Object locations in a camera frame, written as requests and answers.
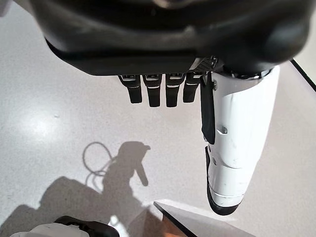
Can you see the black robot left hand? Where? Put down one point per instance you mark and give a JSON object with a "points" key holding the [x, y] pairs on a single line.
{"points": [[172, 37]]}

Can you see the silver robot left leg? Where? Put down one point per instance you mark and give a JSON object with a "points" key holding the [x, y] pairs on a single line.
{"points": [[74, 228]]}

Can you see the brown wooden stool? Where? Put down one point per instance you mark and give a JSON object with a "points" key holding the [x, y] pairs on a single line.
{"points": [[177, 222]]}

